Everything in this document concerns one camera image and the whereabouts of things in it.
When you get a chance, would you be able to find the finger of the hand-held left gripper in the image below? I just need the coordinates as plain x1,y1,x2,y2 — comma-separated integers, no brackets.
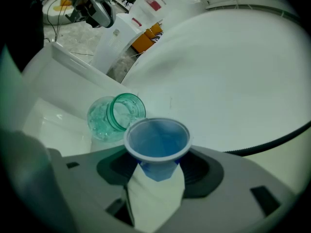
85,0,118,29

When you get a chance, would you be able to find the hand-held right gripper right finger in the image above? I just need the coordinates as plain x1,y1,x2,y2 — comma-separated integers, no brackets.
155,146,301,233

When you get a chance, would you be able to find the green transparent container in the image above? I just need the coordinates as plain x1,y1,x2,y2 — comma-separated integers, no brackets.
86,92,147,143

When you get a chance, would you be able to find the white tower appliance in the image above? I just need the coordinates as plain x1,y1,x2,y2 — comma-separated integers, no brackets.
93,13,144,75

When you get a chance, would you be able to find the black floor cable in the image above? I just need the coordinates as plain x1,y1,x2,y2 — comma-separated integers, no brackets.
43,0,94,57

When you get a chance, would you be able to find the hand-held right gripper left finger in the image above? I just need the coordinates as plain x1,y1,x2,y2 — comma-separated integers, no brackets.
47,146,139,228

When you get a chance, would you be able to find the orange box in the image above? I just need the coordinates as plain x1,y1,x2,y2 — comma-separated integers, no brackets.
132,22,164,54

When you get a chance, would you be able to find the white paper wrap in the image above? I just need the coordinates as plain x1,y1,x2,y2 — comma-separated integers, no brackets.
124,163,186,233

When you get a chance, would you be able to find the white plastic tray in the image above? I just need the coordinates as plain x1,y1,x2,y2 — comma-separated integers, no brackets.
21,42,135,157

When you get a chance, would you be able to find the clear plastic bag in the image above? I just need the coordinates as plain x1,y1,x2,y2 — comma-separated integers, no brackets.
130,0,205,32

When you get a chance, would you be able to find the blue cup with white rim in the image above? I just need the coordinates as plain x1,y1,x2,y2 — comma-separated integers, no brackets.
123,117,192,182

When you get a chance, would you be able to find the person's dark clothing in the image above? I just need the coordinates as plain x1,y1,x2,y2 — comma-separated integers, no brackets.
0,0,57,74

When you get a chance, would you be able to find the white and yellow cushion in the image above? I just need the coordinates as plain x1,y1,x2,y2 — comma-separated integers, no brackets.
42,0,74,26

